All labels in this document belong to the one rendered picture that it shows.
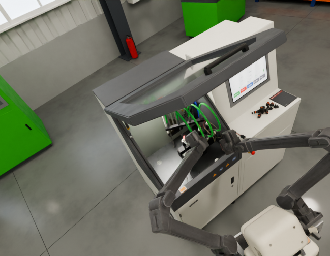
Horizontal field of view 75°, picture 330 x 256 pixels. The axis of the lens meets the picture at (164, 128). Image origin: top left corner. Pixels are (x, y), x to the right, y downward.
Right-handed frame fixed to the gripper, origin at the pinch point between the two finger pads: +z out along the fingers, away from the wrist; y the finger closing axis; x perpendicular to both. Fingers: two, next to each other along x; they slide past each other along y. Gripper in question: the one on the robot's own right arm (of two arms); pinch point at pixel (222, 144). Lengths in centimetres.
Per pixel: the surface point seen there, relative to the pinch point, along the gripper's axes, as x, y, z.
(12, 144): 233, 80, 197
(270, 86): -73, 21, 46
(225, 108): -21.9, 18.8, 32.0
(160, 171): 45, -10, 45
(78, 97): 150, 140, 322
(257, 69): -59, 38, 32
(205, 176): 15.7, -20.3, 18.1
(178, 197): 39.6, -24.5, 13.2
